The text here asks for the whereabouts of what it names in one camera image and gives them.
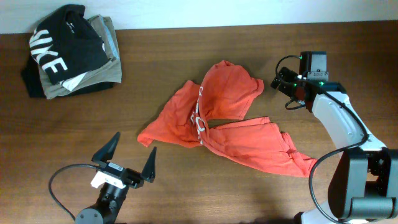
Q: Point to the black folded shirt white letters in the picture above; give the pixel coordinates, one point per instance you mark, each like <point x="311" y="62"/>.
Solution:
<point x="65" y="44"/>

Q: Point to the olive folded garment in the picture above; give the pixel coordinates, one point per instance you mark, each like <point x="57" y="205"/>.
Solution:
<point x="109" y="72"/>

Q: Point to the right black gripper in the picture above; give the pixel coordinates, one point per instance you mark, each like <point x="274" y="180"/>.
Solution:
<point x="283" y="86"/>

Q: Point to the black folded garment bottom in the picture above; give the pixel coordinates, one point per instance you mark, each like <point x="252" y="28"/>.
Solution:
<point x="30" y="76"/>

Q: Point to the red orange t-shirt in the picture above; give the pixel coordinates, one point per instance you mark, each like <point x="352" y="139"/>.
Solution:
<point x="212" y="114"/>

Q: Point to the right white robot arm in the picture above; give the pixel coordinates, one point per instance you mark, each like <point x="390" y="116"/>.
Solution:
<point x="363" y="188"/>

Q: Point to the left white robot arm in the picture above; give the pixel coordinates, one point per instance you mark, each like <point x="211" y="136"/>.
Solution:
<point x="106" y="208"/>

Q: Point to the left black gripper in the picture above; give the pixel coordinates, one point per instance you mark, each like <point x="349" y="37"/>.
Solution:
<point x="136" y="178"/>

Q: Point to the white folded garment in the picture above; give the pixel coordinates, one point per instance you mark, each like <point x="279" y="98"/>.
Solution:
<point x="71" y="83"/>

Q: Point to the light blue folded garment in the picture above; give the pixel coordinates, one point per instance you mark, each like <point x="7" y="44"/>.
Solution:
<point x="109" y="37"/>

